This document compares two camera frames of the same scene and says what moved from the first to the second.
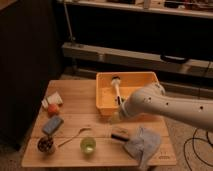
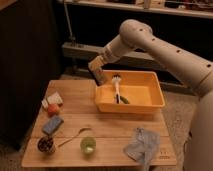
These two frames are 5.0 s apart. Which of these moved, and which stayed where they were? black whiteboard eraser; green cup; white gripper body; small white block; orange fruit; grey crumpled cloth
Moved: white gripper body; black whiteboard eraser
Stayed: grey crumpled cloth; orange fruit; small white block; green cup
